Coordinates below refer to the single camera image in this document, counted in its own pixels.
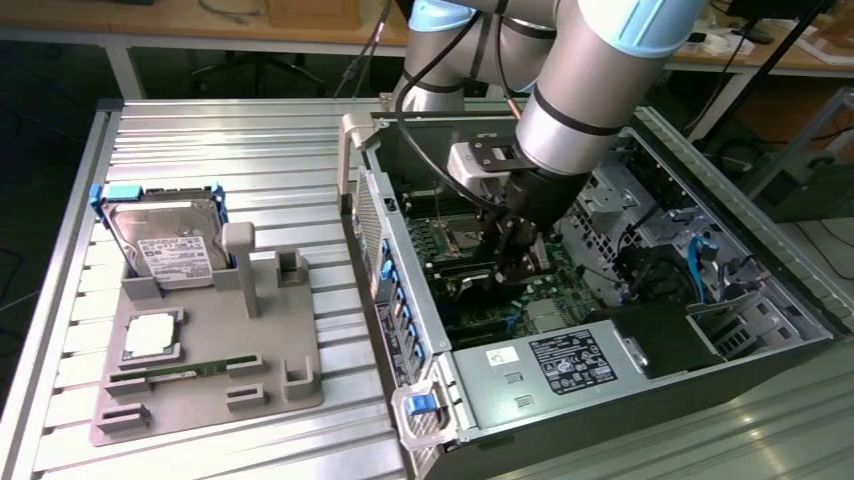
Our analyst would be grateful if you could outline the green Dell motherboard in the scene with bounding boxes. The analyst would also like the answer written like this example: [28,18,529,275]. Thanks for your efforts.
[403,192,602,351]

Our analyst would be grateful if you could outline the CPU socket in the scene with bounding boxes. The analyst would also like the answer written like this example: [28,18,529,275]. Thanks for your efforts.
[443,218,490,255]

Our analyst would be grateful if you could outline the blue case latch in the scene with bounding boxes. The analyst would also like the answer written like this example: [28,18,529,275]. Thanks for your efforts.
[403,393,438,417]

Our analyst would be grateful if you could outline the wooden desk white frame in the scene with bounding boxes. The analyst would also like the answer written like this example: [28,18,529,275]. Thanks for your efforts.
[0,0,854,144]

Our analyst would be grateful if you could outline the open black PC case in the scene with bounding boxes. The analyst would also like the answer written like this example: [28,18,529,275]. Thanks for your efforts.
[339,99,854,480]

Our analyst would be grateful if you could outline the silver CPU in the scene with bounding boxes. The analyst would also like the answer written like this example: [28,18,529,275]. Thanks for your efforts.
[124,314,183,359]

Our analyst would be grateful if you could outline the silver metal disk bay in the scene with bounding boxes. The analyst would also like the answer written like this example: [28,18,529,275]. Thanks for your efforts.
[573,127,675,281]

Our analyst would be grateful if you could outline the black monitor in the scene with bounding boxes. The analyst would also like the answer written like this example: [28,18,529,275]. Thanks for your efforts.
[723,0,839,19]

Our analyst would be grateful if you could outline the aluminium profile frame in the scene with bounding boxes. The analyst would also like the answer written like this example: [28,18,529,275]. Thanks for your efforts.
[746,87,854,201]

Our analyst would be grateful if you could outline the black stand pole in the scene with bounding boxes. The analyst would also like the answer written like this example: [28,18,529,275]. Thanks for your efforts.
[693,0,842,151]

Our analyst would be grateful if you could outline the white plastic tray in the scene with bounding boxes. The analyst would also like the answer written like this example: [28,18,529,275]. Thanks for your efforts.
[690,28,757,56]

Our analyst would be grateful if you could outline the grey plastic parts rack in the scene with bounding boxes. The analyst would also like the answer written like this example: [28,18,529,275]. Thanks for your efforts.
[88,222,327,448]

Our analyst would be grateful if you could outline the silver power supply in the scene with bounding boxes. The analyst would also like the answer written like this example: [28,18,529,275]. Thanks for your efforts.
[451,319,653,431]

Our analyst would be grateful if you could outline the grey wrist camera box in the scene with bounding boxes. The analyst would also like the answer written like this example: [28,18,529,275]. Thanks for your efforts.
[444,141,522,201]

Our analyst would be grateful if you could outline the dark grey cabinet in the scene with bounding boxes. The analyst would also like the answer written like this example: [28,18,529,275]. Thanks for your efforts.
[759,154,854,224]

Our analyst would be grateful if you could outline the green RAM stick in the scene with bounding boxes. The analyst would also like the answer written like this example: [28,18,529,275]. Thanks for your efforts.
[143,360,235,384]

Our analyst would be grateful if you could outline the black plastic shroud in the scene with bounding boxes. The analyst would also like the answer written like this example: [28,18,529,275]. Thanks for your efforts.
[586,302,726,379]

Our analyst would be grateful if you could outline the hanging grey cable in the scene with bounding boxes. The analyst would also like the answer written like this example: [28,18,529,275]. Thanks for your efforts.
[331,0,396,99]

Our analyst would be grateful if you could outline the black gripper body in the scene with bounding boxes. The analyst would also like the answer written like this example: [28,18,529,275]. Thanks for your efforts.
[501,167,594,235]

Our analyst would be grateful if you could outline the blue wire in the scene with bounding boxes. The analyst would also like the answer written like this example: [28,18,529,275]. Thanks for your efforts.
[683,233,721,307]

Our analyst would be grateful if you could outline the black Nvidia graphics card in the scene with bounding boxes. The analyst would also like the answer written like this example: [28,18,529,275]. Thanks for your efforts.
[431,264,513,311]

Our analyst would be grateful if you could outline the black labelled RAM stick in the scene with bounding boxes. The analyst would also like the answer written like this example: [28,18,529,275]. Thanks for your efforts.
[430,257,499,281]

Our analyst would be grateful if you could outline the silver chipset heatsink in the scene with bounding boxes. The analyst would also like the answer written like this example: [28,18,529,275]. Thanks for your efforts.
[526,299,573,334]

